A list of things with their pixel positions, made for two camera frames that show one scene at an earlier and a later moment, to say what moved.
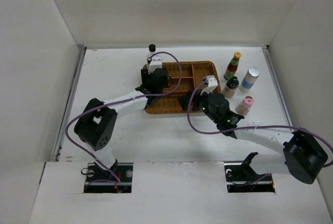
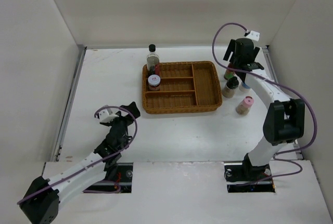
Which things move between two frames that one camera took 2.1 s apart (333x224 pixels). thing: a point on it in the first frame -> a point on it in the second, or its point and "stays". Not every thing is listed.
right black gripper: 195,97 -> 230,49
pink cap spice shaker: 244,107 stays
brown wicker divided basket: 192,73 stays
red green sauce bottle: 232,66 stays
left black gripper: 146,76 -> 127,118
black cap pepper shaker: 231,87 stays
